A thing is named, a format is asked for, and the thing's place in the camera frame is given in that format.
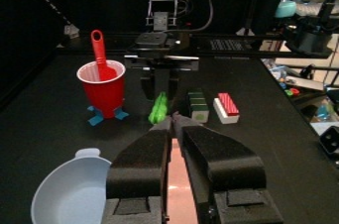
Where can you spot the teal container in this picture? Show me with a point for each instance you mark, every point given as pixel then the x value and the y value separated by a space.
pixel 285 8

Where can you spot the black equipment stand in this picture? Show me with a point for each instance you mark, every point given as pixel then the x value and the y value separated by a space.
pixel 308 38

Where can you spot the green and white toy block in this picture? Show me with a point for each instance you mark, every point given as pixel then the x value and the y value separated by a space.
pixel 197 105

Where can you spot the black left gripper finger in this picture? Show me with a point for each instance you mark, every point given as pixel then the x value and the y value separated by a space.
pixel 220 162
pixel 138 165

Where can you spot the red plastic cup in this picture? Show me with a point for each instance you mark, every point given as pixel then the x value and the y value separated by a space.
pixel 102 92

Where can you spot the red and green small toys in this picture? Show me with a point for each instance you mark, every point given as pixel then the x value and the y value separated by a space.
pixel 291 91

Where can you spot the pink plate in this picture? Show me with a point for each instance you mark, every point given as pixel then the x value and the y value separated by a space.
pixel 180 185

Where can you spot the green toy pea pod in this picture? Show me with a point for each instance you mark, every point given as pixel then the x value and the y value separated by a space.
pixel 158 109

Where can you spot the red toy spatula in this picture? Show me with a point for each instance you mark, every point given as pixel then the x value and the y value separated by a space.
pixel 100 56

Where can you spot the red and white toy block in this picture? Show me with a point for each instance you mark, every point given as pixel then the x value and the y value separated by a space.
pixel 227 107

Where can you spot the light blue plastic bowl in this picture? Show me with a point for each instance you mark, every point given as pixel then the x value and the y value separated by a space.
pixel 65 191

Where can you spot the blue plastic cup stand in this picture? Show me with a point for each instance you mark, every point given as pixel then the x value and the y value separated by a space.
pixel 98 117

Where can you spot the small white bracket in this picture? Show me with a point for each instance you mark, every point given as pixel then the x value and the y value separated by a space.
pixel 70 31

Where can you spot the black box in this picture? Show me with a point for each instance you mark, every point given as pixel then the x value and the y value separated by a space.
pixel 329 140

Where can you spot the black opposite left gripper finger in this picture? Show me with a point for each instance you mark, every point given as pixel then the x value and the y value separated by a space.
pixel 173 87
pixel 146 87

